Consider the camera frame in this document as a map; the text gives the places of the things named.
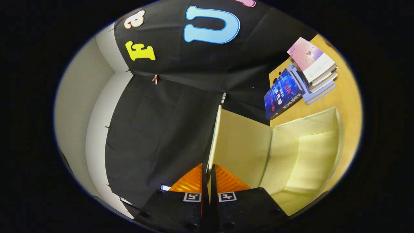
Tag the white paperback book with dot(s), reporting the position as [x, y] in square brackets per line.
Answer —
[325, 81]

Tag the black backdrop cloth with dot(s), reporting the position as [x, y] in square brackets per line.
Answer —
[161, 123]

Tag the white clip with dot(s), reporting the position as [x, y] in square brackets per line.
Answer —
[223, 97]

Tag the green fabric storage box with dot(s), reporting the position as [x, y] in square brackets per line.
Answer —
[245, 145]

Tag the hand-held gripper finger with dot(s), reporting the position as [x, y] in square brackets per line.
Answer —
[212, 184]
[204, 187]

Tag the lilac cover book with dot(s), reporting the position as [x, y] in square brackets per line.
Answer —
[315, 96]

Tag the pink clip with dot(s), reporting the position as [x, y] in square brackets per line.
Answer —
[155, 79]

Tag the dark blue book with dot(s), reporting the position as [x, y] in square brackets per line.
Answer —
[282, 94]

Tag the pink cover book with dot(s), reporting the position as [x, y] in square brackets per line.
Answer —
[307, 55]

